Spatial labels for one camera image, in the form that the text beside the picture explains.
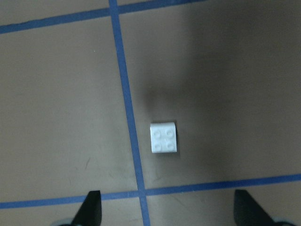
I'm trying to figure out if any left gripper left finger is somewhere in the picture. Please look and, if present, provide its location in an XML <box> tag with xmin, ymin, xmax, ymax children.
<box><xmin>71</xmin><ymin>190</ymin><xmax>102</xmax><ymax>226</ymax></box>

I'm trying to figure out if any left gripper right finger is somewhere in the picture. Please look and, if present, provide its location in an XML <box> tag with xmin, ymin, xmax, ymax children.
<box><xmin>234</xmin><ymin>189</ymin><xmax>275</xmax><ymax>226</ymax></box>

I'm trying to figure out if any white block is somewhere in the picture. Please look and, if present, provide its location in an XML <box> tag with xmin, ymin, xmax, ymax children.
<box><xmin>150</xmin><ymin>122</ymin><xmax>177</xmax><ymax>153</ymax></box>

